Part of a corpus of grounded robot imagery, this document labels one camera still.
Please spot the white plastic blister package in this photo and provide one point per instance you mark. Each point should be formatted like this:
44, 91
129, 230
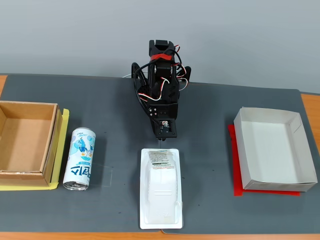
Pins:
160, 190

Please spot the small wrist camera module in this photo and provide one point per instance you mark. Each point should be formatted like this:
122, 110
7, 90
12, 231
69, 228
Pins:
165, 125

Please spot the brown cardboard box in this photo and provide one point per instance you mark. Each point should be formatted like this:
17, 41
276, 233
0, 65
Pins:
25, 140

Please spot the white cardboard box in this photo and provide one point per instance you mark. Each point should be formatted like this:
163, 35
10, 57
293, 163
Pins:
272, 147

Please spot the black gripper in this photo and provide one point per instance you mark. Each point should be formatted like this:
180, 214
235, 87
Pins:
153, 111

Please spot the white blue drink can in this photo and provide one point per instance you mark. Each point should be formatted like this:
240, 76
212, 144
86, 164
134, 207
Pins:
80, 160

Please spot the dark grey table mat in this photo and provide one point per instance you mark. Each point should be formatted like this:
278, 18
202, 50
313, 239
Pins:
210, 150

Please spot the red paper sheet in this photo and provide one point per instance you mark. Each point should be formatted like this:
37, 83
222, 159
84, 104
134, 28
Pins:
236, 170

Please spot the yellow paper sheet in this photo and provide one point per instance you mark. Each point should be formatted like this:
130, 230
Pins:
61, 150

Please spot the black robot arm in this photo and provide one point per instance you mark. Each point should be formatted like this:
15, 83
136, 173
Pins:
160, 72

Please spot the red tape strip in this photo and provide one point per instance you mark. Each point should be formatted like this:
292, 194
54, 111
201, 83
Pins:
162, 56

